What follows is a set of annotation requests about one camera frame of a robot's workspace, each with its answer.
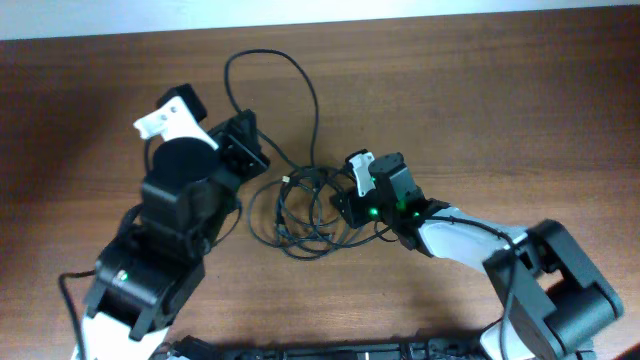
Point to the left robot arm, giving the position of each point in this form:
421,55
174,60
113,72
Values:
146,274

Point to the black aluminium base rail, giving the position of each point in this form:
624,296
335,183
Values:
435,348

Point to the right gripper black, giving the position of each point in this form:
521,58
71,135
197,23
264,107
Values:
351,206

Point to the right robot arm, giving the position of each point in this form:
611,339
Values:
554,297

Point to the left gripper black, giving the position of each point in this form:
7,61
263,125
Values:
240,140

